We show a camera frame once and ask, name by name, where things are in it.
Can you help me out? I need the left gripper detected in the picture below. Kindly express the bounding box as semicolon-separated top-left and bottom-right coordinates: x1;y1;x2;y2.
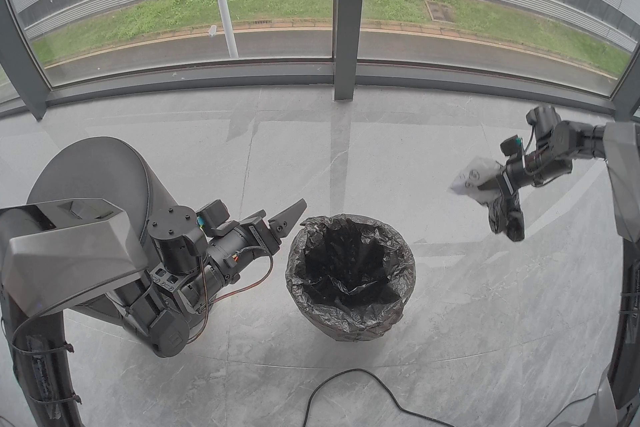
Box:
206;198;308;274

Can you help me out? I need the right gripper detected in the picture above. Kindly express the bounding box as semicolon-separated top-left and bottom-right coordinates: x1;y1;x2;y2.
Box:
475;154;543;196

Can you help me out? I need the black plastic bag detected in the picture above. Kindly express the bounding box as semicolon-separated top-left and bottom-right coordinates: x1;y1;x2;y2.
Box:
285;213;417;343

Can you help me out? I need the dark grey round chair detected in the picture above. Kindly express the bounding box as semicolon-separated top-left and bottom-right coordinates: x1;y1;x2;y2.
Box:
25;136;221;341

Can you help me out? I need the window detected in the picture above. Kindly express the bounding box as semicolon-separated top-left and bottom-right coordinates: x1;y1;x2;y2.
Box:
0;0;640;118

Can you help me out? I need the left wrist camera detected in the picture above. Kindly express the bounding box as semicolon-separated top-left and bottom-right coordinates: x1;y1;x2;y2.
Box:
197;200;232;238

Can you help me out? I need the black cable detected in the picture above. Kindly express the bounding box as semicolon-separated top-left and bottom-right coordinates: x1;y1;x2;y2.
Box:
302;367;453;427
564;392;601;427

